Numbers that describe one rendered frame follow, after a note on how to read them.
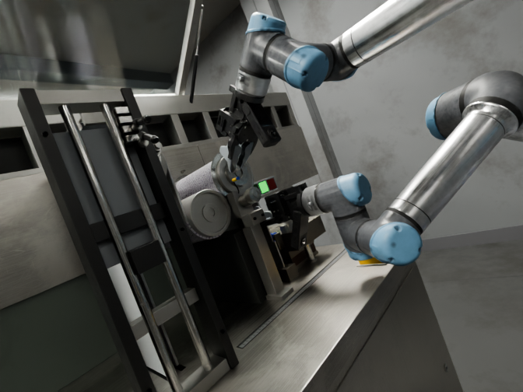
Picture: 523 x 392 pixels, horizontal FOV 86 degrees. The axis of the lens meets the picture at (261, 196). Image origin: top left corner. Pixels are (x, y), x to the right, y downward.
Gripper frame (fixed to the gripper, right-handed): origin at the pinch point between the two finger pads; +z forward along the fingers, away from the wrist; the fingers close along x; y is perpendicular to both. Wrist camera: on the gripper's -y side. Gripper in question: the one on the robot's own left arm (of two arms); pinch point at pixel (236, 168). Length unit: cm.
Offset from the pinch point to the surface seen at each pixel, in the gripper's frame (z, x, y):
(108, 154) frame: -9.7, 31.9, 1.9
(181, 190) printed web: 17.2, 4.1, 15.9
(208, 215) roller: 8.7, 10.8, -4.2
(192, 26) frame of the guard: -22, -20, 53
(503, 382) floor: 66, -85, -109
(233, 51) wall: 30, -225, 240
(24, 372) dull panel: 46, 52, 2
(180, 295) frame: 6.0, 30.3, -20.5
